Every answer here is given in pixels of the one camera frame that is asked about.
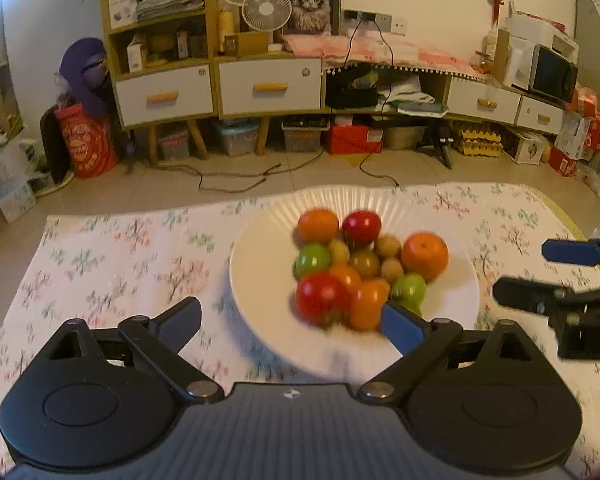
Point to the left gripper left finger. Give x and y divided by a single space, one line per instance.
158 341

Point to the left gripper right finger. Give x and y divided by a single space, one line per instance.
421 343

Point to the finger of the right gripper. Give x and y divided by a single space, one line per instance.
544 298
577 252

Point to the large green oval tomato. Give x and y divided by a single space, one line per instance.
409 291

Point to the orange tomato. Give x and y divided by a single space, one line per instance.
347 276
367 301

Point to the yellow-brown longan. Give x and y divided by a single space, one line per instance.
391 270

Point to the large orange mandarin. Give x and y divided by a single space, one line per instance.
426 254

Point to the brownish yellow tomato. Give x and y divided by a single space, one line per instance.
366 263

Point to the brown longan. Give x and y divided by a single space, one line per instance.
339 252
387 246

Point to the red tomato with stem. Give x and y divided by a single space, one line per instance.
322 300

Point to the light green tomato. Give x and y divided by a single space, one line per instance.
313 257

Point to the small orange mandarin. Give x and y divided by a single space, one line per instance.
318 226

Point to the floral tablecloth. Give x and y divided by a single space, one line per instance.
106 268

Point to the white ribbed plate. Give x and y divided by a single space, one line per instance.
264 287

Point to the microwave oven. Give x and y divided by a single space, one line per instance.
539 70

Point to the orange red drum bucket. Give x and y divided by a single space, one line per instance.
88 139

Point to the red box under bench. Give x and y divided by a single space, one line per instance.
355 139

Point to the low wooden tv bench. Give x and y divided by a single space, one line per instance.
383 89

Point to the purple plush toy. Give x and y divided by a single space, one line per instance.
83 68

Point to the pink cloth on bench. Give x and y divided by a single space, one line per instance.
393 50

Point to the wooden cabinet white drawers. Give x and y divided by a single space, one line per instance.
186 90

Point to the white desk fan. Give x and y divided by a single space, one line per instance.
266 15

